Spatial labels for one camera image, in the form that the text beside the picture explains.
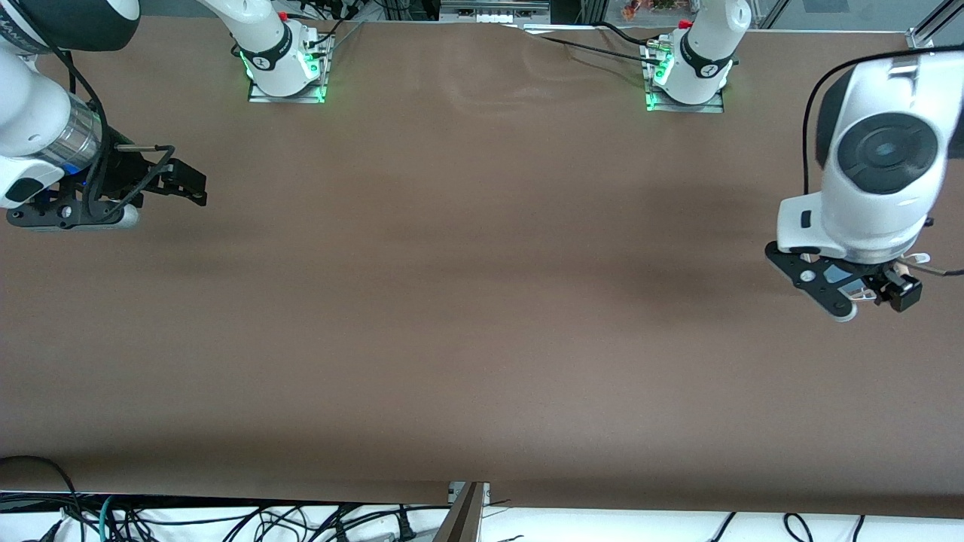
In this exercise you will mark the grey power strip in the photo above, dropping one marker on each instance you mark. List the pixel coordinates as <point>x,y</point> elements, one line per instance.
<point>493,13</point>

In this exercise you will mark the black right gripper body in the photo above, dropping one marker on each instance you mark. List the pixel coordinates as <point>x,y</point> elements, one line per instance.
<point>125,172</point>

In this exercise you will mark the brown table cover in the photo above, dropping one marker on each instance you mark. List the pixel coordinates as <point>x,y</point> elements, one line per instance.
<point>482,301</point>

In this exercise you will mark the metal frame strut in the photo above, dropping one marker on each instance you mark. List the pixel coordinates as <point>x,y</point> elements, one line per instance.
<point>463,519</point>

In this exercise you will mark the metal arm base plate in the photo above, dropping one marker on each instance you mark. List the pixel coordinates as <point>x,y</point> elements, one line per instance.
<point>260,94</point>
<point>715,107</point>

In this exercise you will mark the aluminium frame profile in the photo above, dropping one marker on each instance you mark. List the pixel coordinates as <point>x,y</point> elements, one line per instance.
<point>922,36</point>

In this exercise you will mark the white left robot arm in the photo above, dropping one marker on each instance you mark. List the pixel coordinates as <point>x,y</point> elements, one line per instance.
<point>881,150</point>

